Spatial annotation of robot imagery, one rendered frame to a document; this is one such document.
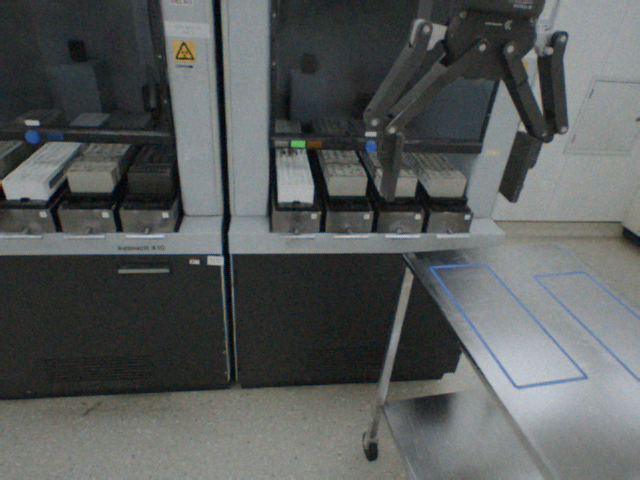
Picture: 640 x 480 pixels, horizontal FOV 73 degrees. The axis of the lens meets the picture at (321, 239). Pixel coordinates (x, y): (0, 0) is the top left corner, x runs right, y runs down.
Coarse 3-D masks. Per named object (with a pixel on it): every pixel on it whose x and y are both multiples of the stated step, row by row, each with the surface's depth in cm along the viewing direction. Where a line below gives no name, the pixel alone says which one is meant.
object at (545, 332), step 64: (448, 256) 104; (512, 256) 106; (576, 256) 109; (448, 320) 85; (512, 320) 86; (576, 320) 88; (384, 384) 126; (512, 384) 72; (576, 384) 73; (448, 448) 121; (512, 448) 122; (576, 448) 63
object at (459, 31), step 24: (456, 0) 36; (480, 0) 34; (504, 0) 33; (528, 0) 34; (456, 24) 36; (480, 24) 36; (504, 24) 37; (528, 24) 37; (456, 48) 37; (528, 48) 38; (480, 72) 39; (504, 72) 39
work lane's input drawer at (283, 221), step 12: (276, 180) 134; (276, 192) 127; (276, 204) 121; (288, 204) 122; (300, 204) 122; (312, 204) 123; (276, 216) 121; (288, 216) 121; (300, 216) 121; (312, 216) 122; (276, 228) 123; (288, 228) 123; (300, 228) 124; (312, 228) 124
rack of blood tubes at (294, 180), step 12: (276, 156) 139; (288, 156) 139; (300, 156) 140; (276, 168) 139; (288, 168) 132; (300, 168) 132; (288, 180) 124; (300, 180) 124; (312, 180) 125; (288, 192) 121; (300, 192) 122; (312, 192) 122
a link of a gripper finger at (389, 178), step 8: (400, 136) 41; (400, 144) 41; (392, 152) 42; (400, 152) 41; (392, 160) 42; (400, 160) 42; (384, 168) 45; (392, 168) 42; (384, 176) 45; (392, 176) 43; (384, 184) 45; (392, 184) 43; (384, 192) 45; (392, 192) 44; (392, 200) 44
